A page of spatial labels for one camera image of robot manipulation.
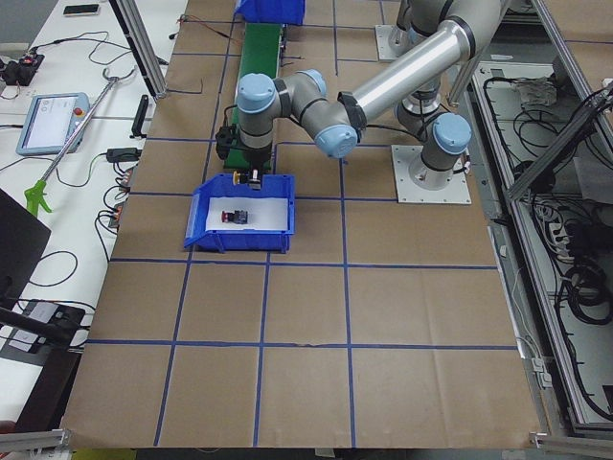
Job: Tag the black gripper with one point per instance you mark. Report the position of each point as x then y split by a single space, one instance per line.
255 160

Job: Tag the red push button switch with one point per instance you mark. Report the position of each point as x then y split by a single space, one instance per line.
239 217

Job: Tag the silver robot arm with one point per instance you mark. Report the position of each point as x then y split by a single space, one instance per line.
449 32
414 24

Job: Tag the right blue plastic bin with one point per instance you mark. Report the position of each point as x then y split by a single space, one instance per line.
271 210

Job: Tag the blue plastic bin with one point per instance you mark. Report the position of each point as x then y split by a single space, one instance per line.
272 11
271 210

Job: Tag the black flat bar tool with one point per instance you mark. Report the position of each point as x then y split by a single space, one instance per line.
139 118

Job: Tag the green conveyor belt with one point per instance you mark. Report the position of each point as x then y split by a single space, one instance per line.
255 91

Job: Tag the black power adapter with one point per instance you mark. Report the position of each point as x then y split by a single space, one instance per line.
118 155

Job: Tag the left blue plastic bin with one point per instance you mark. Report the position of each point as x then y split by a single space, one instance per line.
272 11

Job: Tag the blue teach pendant tablet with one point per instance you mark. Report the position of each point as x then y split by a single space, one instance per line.
50 121

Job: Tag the long reacher grabber tool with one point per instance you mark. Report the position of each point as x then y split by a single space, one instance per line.
35 195

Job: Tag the black smartphone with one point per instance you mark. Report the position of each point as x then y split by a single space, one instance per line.
82 9

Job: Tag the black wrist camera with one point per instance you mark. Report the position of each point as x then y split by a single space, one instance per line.
226 139

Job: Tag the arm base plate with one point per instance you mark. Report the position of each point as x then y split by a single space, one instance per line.
418 184
391 42

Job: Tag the aluminium frame post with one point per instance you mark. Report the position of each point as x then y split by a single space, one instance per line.
135 33

